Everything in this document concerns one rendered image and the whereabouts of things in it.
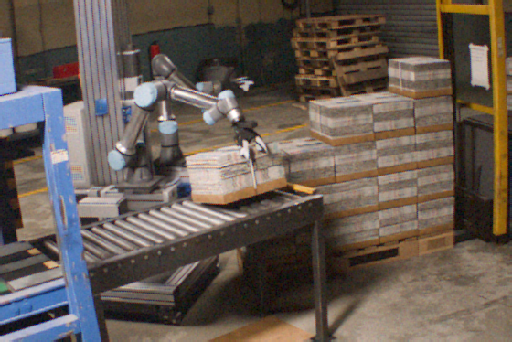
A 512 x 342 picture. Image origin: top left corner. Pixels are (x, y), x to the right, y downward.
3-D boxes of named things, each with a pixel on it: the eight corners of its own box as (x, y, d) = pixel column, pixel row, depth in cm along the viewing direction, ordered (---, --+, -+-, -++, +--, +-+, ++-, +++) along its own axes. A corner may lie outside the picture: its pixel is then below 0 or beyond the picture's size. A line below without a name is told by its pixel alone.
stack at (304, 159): (237, 270, 476) (225, 148, 456) (393, 239, 506) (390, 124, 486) (253, 291, 440) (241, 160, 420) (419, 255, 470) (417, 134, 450)
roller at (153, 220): (145, 220, 350) (144, 210, 349) (197, 242, 313) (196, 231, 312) (136, 223, 347) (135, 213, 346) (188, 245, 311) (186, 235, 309)
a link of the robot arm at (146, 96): (133, 169, 392) (171, 87, 367) (118, 176, 379) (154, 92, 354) (118, 157, 395) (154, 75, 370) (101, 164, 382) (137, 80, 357)
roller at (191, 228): (156, 217, 354) (154, 208, 352) (209, 239, 317) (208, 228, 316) (147, 219, 351) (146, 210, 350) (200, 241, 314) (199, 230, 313)
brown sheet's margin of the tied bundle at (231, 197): (218, 195, 366) (217, 186, 366) (251, 196, 343) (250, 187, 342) (192, 202, 357) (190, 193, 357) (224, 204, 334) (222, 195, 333)
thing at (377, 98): (348, 97, 473) (348, 95, 473) (387, 92, 480) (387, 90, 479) (371, 104, 438) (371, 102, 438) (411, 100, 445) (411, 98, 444)
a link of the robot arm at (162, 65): (162, 52, 425) (220, 104, 439) (161, 51, 435) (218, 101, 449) (149, 67, 425) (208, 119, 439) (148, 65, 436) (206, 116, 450)
